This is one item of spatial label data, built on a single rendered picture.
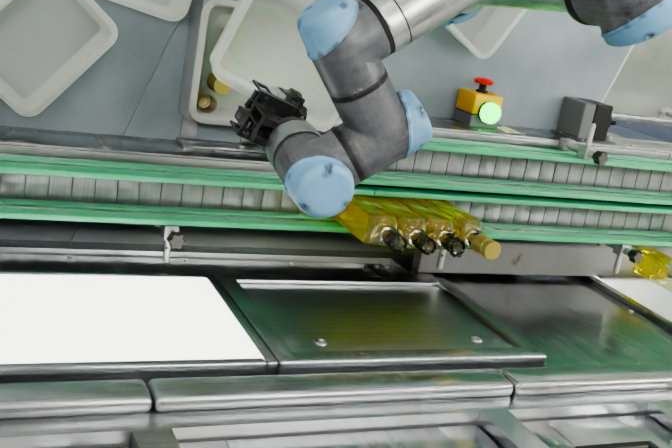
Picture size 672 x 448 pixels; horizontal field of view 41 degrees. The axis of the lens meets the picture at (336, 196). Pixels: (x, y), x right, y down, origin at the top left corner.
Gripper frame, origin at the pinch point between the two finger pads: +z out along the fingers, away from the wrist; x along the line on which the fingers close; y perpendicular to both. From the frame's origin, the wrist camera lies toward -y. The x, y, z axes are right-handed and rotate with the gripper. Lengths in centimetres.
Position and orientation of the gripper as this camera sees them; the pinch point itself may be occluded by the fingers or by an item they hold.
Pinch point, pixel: (269, 99)
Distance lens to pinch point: 138.8
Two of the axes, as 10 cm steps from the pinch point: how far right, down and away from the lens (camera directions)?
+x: -5.0, 8.3, 2.4
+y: -8.1, -3.5, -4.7
